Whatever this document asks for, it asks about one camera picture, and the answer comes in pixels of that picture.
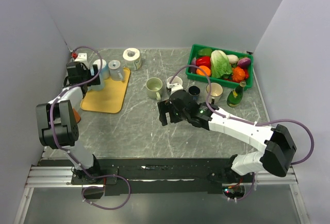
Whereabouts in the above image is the light blue faceted mug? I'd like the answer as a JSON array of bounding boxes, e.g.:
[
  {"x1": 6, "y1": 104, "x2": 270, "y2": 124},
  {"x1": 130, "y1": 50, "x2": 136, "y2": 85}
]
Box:
[{"x1": 88, "y1": 78, "x2": 105, "y2": 92}]

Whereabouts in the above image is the white blue mug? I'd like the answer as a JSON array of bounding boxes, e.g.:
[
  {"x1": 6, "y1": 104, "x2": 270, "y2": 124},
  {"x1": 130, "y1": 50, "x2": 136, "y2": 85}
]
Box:
[{"x1": 93, "y1": 59, "x2": 110, "y2": 80}]

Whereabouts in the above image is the dark blue mug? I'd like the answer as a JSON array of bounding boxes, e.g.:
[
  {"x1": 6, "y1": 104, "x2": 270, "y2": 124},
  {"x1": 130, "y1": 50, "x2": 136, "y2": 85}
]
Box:
[{"x1": 188, "y1": 85, "x2": 201, "y2": 101}]

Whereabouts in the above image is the light green mug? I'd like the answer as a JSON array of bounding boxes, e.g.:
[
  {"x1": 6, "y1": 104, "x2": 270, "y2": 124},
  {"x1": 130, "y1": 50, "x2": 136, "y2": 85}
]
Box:
[{"x1": 146, "y1": 77, "x2": 163, "y2": 101}]

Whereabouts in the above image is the cream beige mug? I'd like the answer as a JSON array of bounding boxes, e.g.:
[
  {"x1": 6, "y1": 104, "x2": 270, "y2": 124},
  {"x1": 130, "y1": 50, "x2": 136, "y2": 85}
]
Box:
[{"x1": 206, "y1": 82, "x2": 223, "y2": 105}]

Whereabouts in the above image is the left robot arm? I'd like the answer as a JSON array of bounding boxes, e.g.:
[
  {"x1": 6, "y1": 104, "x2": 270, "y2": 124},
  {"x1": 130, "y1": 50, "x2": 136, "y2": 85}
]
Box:
[{"x1": 36, "y1": 61, "x2": 102, "y2": 184}]

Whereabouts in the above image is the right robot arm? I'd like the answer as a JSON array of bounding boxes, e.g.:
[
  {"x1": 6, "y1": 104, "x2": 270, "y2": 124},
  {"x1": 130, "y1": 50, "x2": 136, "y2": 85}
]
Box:
[{"x1": 157, "y1": 90, "x2": 296, "y2": 182}]

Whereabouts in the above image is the yellow tray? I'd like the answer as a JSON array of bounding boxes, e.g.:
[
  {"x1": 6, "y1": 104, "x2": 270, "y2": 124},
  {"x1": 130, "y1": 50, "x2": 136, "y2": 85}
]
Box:
[{"x1": 80, "y1": 67, "x2": 130, "y2": 114}]

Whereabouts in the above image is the orange bottle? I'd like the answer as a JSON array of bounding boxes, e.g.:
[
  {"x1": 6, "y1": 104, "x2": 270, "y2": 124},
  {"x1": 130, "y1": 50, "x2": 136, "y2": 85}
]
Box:
[{"x1": 73, "y1": 108, "x2": 81, "y2": 123}]

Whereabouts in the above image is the orange tomato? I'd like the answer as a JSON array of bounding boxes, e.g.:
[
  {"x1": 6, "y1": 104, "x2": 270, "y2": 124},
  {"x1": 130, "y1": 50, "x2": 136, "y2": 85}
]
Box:
[{"x1": 196, "y1": 65, "x2": 211, "y2": 77}]

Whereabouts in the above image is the toilet paper roll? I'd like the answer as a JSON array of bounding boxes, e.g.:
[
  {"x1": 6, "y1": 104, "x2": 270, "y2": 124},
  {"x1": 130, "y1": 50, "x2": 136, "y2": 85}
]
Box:
[{"x1": 123, "y1": 48, "x2": 141, "y2": 71}]

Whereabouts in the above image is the purple eggplant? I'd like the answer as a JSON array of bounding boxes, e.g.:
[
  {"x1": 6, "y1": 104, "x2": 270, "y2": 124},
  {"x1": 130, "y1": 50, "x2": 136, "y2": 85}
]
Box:
[{"x1": 190, "y1": 58, "x2": 196, "y2": 65}]

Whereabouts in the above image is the green glass bottle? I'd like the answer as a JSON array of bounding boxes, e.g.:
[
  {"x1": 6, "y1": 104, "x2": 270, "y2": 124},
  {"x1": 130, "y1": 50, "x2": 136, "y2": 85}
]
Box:
[{"x1": 226, "y1": 81, "x2": 246, "y2": 107}]

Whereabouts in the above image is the red bell pepper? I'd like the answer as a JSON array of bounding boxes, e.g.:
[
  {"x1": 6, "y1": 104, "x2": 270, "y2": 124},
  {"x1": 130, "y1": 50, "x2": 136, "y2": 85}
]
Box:
[{"x1": 195, "y1": 56, "x2": 211, "y2": 69}]

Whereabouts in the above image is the cabbage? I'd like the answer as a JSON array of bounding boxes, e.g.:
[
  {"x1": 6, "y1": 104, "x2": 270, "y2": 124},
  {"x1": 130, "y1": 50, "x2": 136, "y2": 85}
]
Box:
[{"x1": 210, "y1": 50, "x2": 233, "y2": 78}]

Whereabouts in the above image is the green plastic crate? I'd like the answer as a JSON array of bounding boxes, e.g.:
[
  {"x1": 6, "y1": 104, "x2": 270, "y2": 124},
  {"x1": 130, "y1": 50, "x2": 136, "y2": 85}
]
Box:
[{"x1": 185, "y1": 44, "x2": 254, "y2": 90}]

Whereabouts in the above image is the green bell pepper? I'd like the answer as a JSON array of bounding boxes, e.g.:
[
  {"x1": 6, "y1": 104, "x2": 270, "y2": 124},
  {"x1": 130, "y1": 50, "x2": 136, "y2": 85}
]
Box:
[{"x1": 196, "y1": 48, "x2": 212, "y2": 58}]

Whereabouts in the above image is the orange pumpkin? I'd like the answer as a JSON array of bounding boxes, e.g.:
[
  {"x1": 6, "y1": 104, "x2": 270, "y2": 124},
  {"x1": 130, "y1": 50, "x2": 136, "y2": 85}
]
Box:
[{"x1": 232, "y1": 66, "x2": 245, "y2": 83}]

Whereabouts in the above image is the white garlic bulb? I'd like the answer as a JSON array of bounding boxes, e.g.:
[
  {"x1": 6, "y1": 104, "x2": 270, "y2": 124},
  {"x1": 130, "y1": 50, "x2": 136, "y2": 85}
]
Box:
[{"x1": 227, "y1": 55, "x2": 239, "y2": 64}]

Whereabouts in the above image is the purple onion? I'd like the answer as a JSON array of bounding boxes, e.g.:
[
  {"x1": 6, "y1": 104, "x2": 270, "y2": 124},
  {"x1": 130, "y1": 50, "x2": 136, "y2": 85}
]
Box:
[{"x1": 237, "y1": 57, "x2": 251, "y2": 68}]

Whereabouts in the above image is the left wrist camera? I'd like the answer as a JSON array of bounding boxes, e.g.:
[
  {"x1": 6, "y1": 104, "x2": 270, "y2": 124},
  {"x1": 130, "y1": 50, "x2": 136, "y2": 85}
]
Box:
[{"x1": 71, "y1": 52, "x2": 88, "y2": 64}]

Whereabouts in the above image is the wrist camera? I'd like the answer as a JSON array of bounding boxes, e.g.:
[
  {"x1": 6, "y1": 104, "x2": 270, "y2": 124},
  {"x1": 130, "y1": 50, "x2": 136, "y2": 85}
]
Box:
[
  {"x1": 71, "y1": 52, "x2": 88, "y2": 64},
  {"x1": 166, "y1": 82, "x2": 183, "y2": 96}
]

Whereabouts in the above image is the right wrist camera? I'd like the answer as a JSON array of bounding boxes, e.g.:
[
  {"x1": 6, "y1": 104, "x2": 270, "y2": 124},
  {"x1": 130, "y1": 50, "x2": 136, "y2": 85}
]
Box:
[{"x1": 166, "y1": 82, "x2": 183, "y2": 96}]

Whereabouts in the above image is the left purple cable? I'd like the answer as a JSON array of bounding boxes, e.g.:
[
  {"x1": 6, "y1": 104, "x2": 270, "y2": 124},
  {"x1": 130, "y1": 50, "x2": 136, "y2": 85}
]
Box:
[{"x1": 48, "y1": 45, "x2": 104, "y2": 181}]

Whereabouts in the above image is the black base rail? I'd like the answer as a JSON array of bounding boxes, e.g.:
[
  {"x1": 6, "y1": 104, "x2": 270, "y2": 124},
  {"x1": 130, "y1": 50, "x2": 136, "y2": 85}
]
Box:
[{"x1": 25, "y1": 158, "x2": 297, "y2": 196}]

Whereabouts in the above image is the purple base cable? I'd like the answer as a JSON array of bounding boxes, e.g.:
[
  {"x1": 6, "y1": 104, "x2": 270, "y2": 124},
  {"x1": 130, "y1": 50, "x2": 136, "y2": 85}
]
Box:
[{"x1": 81, "y1": 175, "x2": 132, "y2": 211}]

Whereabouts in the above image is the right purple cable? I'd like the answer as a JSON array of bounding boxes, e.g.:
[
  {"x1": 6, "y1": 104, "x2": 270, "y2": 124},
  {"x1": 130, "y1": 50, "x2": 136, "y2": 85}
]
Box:
[{"x1": 169, "y1": 65, "x2": 315, "y2": 165}]

